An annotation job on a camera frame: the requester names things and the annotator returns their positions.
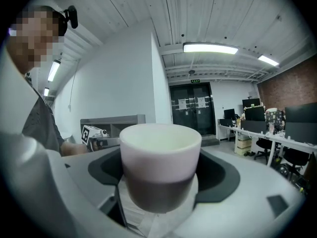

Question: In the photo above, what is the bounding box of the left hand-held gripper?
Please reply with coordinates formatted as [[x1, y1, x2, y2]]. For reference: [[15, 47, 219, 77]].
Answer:
[[80, 124, 121, 149]]

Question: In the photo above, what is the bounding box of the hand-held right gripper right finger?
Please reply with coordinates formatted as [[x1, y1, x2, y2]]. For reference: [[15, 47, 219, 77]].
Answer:
[[173, 149, 306, 238]]

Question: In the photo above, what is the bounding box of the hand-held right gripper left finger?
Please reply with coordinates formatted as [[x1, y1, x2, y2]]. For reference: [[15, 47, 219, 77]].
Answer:
[[61, 146, 128, 229]]

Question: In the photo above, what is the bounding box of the grey low shelf unit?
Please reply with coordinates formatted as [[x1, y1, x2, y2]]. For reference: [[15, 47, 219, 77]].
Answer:
[[80, 114, 146, 143]]

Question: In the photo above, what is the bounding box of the pale pink cup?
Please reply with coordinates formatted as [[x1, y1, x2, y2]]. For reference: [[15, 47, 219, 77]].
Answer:
[[119, 123, 203, 213]]

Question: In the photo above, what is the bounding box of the person's left forearm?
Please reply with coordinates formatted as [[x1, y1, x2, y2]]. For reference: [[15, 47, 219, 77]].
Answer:
[[60, 142, 88, 156]]

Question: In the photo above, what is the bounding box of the long white office desk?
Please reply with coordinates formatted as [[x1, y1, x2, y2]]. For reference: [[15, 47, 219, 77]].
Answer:
[[217, 124, 317, 166]]

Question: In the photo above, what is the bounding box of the person's left hand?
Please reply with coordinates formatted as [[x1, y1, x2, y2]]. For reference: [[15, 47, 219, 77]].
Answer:
[[87, 138, 100, 153]]

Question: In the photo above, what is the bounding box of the black round backpack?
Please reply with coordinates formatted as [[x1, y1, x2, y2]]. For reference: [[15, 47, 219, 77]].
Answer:
[[274, 162, 290, 178]]

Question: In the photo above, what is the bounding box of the person's grey shirt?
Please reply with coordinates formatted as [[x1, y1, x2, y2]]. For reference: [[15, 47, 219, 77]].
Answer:
[[21, 72, 64, 156]]

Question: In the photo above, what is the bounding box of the cardboard boxes stack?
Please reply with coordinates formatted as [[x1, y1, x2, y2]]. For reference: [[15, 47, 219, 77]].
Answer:
[[236, 134, 253, 156]]

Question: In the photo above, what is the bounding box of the black office chair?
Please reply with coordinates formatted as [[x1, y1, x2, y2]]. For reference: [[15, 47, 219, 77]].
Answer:
[[282, 146, 312, 178], [255, 137, 274, 161]]

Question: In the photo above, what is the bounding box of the grey door step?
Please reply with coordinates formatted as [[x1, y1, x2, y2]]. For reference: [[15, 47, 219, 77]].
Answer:
[[200, 134, 220, 147]]

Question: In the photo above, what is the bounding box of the black double door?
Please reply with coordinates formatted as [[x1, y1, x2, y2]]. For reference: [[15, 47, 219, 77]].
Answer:
[[169, 82, 216, 136]]

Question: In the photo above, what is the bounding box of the sticker covered laptop lid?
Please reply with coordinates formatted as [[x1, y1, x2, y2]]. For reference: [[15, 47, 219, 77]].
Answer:
[[265, 109, 283, 126]]

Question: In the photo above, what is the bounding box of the wide black monitor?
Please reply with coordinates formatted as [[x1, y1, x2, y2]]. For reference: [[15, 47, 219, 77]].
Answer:
[[284, 102, 317, 123]]

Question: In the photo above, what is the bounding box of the person's head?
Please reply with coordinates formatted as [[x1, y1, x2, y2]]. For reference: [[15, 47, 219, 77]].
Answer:
[[7, 5, 67, 75]]

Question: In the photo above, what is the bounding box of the white hanging wall cable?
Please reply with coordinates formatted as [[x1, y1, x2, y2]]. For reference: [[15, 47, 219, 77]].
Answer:
[[67, 58, 80, 113]]

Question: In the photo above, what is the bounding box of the large black wall screen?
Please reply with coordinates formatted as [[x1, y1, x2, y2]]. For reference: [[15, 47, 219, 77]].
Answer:
[[242, 98, 261, 109]]

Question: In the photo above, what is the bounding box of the black head camera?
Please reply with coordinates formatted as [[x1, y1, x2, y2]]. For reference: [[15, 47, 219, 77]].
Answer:
[[61, 5, 79, 29]]

